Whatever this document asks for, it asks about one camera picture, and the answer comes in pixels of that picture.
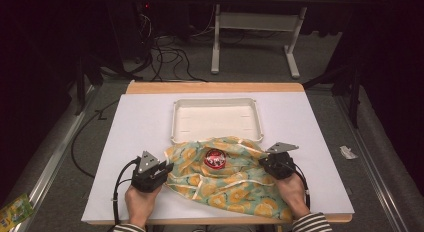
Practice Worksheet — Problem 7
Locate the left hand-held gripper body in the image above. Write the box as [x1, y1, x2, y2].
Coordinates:
[130, 150, 168, 193]

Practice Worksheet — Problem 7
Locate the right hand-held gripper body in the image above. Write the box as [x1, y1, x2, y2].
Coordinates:
[258, 141, 300, 181]

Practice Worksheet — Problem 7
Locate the red round can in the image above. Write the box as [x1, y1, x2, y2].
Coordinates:
[203, 148, 228, 171]

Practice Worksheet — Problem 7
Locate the orange-print green fabric bag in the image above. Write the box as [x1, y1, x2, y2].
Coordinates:
[163, 135, 295, 224]

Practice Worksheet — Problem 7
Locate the white plastic tray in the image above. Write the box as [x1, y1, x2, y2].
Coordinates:
[170, 97, 265, 145]

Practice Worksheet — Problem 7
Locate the person's left hand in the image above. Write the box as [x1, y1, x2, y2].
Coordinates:
[124, 184, 163, 227]

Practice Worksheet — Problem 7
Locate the person's right hand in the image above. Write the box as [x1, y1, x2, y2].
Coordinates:
[274, 173, 311, 222]

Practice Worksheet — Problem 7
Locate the white table mat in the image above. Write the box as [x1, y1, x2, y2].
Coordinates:
[81, 92, 355, 223]

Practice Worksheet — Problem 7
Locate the crumpled white paper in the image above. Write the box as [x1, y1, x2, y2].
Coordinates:
[339, 144, 359, 161]

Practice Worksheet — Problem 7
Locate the black metal stand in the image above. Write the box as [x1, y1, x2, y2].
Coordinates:
[302, 62, 363, 130]
[73, 54, 105, 117]

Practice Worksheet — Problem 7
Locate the green packet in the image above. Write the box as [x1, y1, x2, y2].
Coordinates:
[0, 193, 36, 232]

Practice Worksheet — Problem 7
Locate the white-framed desk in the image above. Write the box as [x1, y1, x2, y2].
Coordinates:
[210, 0, 353, 81]

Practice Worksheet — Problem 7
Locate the left hand-held gripper cable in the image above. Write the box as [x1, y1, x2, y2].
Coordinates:
[111, 157, 141, 227]

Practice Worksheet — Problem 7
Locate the hand-held gripper cable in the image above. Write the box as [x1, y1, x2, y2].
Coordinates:
[292, 167, 312, 210]
[111, 157, 141, 227]

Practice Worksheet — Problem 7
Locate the right hand-held gripper cable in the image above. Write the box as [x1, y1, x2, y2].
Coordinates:
[292, 167, 312, 210]

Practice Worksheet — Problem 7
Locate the black floor cable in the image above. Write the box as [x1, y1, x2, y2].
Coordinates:
[70, 99, 120, 179]

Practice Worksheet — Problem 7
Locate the aluminium floor rail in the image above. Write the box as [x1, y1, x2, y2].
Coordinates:
[334, 94, 402, 232]
[18, 84, 97, 232]

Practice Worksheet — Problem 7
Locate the tangle of black cables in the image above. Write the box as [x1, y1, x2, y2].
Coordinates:
[132, 10, 208, 83]

